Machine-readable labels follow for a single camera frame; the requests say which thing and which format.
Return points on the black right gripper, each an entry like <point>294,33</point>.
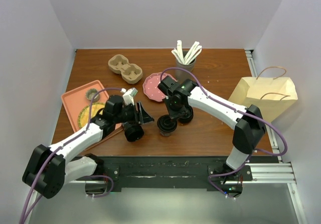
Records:
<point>172,114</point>

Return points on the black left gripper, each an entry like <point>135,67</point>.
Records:
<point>140,116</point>

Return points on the stack of black cups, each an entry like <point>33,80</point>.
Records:
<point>133,131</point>

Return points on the black coffee cup lid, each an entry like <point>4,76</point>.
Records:
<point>166,124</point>

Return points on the black takeout coffee cup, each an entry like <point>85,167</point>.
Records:
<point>165,134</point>

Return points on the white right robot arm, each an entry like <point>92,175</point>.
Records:
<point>244,121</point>

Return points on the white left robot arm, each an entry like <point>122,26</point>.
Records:
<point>50,168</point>

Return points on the beige paper takeout bag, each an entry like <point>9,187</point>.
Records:
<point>272,95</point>

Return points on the pink polka dot plate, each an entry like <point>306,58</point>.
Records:
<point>150,88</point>

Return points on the beige cardboard cup carrier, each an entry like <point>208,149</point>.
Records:
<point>130,73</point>

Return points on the white paper straw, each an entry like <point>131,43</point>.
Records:
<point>177,56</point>
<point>180,51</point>
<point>193,52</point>

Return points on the small grey woven coaster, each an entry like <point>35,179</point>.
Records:
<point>92,95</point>

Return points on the yellow green woven coaster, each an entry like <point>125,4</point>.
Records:
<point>83,117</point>

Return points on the salmon pink tray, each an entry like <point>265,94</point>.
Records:
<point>74,101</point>

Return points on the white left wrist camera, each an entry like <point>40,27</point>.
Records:
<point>128,95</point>

